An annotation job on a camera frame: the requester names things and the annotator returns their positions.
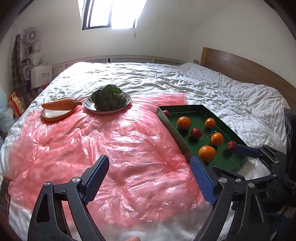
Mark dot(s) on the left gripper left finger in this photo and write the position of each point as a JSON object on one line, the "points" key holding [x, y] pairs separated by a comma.
{"points": [[48, 221]]}

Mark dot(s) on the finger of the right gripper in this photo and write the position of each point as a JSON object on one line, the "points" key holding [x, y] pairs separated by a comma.
{"points": [[254, 151], [221, 178]]}

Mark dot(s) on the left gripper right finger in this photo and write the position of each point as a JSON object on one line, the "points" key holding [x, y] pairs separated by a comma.
{"points": [[249, 220]]}

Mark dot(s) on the red apple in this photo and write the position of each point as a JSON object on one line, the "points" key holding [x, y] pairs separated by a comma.
{"points": [[167, 114], [196, 133], [231, 146]]}

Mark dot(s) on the orange mandarin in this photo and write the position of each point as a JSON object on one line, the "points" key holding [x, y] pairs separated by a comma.
{"points": [[207, 154], [184, 123]]}

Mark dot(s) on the smooth orange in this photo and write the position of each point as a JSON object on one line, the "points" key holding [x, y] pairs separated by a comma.
{"points": [[217, 139]]}

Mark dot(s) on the small orange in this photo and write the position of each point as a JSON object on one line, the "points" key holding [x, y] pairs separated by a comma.
{"points": [[210, 123]]}

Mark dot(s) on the green rectangular tray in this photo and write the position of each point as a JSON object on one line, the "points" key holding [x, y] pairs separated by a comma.
{"points": [[190, 147]]}

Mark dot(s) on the wooden headboard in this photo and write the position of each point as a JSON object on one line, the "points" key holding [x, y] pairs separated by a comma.
{"points": [[244, 70]]}

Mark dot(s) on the pink plastic sheet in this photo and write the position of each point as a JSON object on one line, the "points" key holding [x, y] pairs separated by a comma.
{"points": [[143, 177]]}

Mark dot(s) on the orange rimmed plate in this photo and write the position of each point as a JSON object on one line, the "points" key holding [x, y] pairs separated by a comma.
{"points": [[56, 115]]}

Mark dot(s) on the translucent blue plastic bag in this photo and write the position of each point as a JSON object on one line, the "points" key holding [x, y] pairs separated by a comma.
{"points": [[7, 115]]}

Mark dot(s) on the red yellow snack bag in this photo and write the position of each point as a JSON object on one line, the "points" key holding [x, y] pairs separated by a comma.
{"points": [[17, 105]]}

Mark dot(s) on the orange carrot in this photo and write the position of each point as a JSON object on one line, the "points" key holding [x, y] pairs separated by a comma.
{"points": [[67, 103]]}

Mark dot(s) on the striped white plate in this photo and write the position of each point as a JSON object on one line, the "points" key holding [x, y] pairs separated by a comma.
{"points": [[89, 105]]}

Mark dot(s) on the plaid scarf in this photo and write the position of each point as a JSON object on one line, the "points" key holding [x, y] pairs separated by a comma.
{"points": [[17, 80]]}

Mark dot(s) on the green leafy vegetable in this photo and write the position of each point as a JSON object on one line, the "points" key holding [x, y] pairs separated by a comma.
{"points": [[108, 98]]}

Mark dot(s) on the white paper shopping bag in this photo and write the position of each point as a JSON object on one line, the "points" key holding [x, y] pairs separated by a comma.
{"points": [[41, 75]]}

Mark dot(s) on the lower white fan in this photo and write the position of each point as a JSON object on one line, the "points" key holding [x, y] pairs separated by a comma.
{"points": [[26, 72]]}

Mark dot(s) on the white fan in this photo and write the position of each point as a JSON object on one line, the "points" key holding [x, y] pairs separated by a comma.
{"points": [[30, 36], [26, 72]]}

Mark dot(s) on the upper white fan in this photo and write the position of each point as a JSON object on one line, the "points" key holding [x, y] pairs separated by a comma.
{"points": [[30, 36]]}

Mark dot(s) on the window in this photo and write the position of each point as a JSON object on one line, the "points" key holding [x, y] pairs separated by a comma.
{"points": [[96, 14]]}

